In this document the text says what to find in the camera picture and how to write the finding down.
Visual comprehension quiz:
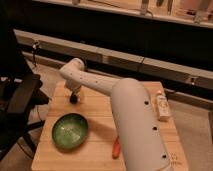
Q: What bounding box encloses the black eraser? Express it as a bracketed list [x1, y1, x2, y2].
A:
[70, 94, 78, 104]

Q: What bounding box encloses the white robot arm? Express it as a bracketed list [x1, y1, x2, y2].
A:
[60, 58, 174, 171]

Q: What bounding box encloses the green bowl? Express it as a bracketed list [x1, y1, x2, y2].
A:
[52, 113, 89, 150]

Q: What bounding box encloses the red marker pen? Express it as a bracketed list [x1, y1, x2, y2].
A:
[112, 137, 120, 159]

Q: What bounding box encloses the black chair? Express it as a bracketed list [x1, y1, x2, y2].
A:
[0, 21, 49, 162]

